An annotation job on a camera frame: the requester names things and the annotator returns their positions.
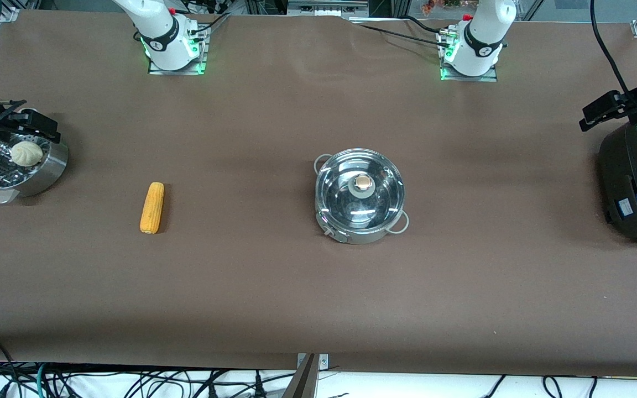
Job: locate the yellow corn cob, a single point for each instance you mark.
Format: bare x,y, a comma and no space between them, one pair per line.
152,207

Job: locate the glass pot lid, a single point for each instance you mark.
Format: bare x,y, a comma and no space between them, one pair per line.
340,199

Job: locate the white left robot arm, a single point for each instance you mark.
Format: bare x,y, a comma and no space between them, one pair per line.
481,44

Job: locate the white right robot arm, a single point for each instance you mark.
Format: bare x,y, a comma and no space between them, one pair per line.
166,44

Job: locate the stainless steel pot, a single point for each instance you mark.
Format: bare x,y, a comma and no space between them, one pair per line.
351,237

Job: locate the white steamed bun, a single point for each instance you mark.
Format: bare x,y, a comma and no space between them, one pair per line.
26,153

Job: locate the steel steamer basket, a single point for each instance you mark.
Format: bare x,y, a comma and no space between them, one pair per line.
47,171

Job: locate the brown table cover sheet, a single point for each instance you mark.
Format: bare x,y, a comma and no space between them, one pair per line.
274,287

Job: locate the grey background device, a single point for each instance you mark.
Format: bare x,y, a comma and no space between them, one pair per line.
327,8

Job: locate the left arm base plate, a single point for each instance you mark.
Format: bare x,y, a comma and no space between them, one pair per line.
490,77

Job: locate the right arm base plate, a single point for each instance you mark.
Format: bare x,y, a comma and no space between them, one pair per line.
155,70

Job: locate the metal table edge bracket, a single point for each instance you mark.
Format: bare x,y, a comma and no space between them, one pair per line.
322,360

